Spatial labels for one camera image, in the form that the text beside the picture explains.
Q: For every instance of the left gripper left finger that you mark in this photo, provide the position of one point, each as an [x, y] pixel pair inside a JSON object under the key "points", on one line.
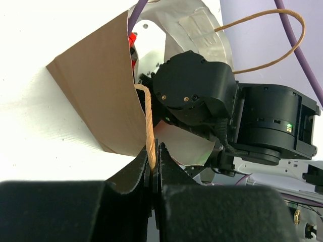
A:
{"points": [[97, 210]]}

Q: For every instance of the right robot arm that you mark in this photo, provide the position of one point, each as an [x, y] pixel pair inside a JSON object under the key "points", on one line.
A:
{"points": [[255, 128]]}

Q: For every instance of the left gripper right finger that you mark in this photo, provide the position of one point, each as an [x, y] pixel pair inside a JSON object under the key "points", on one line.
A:
{"points": [[188, 211]]}

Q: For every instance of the brown paper bag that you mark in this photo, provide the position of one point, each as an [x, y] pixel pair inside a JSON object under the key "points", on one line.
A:
{"points": [[95, 74]]}

